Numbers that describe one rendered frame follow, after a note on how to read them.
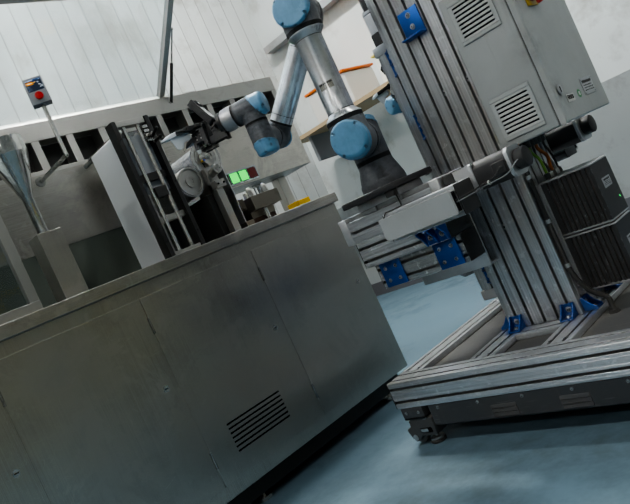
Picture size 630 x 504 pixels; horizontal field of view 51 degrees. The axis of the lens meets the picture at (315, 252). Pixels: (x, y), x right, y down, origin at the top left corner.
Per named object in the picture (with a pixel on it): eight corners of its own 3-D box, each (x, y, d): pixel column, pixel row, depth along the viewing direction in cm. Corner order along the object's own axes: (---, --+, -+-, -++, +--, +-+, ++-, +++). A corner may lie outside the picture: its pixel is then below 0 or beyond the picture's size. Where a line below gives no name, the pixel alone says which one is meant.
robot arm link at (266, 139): (288, 147, 216) (274, 116, 216) (276, 148, 205) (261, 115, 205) (268, 158, 219) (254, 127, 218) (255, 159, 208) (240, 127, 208)
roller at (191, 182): (185, 198, 267) (173, 171, 267) (156, 217, 286) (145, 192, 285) (208, 190, 275) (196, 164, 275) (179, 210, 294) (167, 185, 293)
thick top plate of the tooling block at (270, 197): (256, 209, 284) (250, 196, 284) (208, 236, 313) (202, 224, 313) (282, 199, 295) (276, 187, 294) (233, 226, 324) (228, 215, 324)
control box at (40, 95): (32, 104, 238) (20, 78, 238) (34, 110, 245) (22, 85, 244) (51, 98, 241) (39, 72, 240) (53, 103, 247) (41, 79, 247)
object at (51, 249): (65, 306, 229) (-6, 154, 227) (51, 314, 239) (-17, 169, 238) (101, 291, 238) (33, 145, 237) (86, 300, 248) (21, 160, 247)
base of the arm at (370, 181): (415, 172, 214) (403, 143, 214) (389, 183, 204) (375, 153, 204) (382, 188, 225) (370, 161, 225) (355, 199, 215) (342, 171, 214)
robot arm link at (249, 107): (266, 113, 204) (254, 87, 204) (236, 129, 208) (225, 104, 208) (275, 114, 212) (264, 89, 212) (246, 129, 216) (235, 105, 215)
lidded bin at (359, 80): (387, 92, 534) (373, 62, 533) (357, 100, 506) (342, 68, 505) (346, 117, 568) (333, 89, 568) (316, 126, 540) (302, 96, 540)
